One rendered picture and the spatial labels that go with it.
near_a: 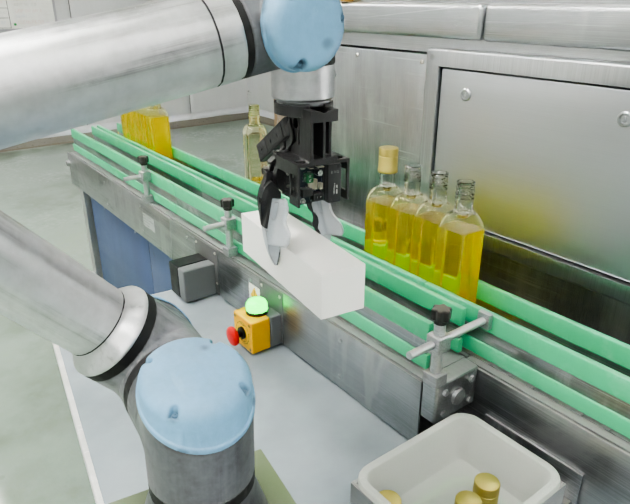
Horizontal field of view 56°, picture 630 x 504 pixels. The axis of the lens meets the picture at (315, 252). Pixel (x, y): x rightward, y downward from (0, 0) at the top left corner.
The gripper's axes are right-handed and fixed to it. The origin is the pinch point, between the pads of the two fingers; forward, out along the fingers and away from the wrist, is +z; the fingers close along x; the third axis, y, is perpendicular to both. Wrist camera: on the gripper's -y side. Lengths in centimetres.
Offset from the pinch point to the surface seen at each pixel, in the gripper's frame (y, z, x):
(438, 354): 12.6, 14.5, 15.5
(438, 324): 11.7, 10.2, 15.8
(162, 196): -87, 18, 4
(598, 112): 9.8, -16.0, 44.3
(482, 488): 24.9, 27.7, 14.0
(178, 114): -612, 94, 163
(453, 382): 11.8, 21.3, 19.8
